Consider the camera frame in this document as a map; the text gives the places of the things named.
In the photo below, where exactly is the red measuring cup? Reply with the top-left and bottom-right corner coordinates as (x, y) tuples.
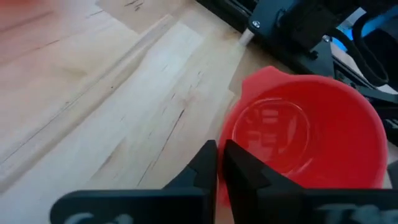
(217, 65), (389, 215)

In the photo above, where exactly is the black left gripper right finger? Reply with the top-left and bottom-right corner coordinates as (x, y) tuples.
(223, 139), (398, 224)

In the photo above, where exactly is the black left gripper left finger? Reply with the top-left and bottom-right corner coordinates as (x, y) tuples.
(49, 139), (218, 224)

